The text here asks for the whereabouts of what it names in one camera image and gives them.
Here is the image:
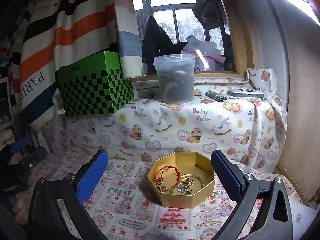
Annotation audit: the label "silver bangle bracelet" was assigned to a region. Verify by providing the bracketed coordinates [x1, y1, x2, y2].
[178, 173, 205, 195]

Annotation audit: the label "silver chain jewelry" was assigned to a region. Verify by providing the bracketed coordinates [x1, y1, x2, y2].
[177, 178, 194, 195]

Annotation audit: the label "red cord bracelet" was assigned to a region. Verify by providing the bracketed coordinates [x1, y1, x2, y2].
[154, 165, 182, 189]

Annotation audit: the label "small silver charm earrings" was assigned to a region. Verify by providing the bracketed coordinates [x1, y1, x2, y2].
[155, 177, 169, 192]

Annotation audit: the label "strawberry print table cloth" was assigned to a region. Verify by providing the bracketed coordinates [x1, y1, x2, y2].
[23, 153, 302, 239]

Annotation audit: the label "gold octagonal box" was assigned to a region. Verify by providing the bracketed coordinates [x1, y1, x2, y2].
[147, 152, 215, 209]

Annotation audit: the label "baby bear print cloth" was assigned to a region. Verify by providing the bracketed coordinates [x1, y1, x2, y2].
[39, 68, 287, 172]

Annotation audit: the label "patterned cigarette lighter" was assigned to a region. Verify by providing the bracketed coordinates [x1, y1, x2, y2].
[205, 91, 227, 102]

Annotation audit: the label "silver flat phone case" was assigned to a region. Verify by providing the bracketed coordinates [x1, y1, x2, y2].
[228, 88, 265, 99]

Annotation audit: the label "green black checkered box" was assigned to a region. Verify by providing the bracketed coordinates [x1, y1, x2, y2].
[56, 51, 134, 116]

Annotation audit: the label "clear plastic lidded tub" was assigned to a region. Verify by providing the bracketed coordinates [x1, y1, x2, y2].
[154, 54, 195, 104]

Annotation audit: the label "striped Hermes Paris curtain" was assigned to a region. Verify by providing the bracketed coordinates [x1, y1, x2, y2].
[8, 0, 143, 131]

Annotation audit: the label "black garment at window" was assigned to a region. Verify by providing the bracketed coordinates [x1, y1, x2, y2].
[142, 16, 187, 75]

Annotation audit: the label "window with wooden frame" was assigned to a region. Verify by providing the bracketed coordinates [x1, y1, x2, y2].
[133, 0, 254, 77]

